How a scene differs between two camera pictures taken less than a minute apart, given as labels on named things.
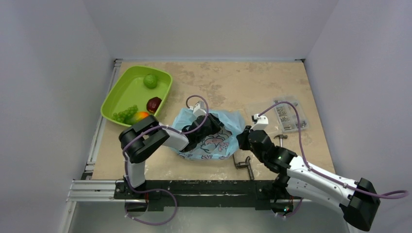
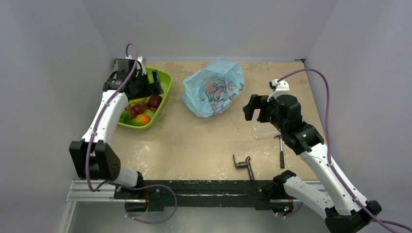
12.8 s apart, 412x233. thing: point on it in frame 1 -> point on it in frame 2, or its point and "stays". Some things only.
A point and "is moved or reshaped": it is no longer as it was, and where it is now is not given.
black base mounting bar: (205, 194) stays
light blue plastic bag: (216, 144) -> (207, 91)
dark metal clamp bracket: (243, 164) stays
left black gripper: (216, 124) -> (151, 89)
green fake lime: (150, 81) is moved or reshaped
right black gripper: (246, 135) -> (260, 109)
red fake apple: (153, 104) stays
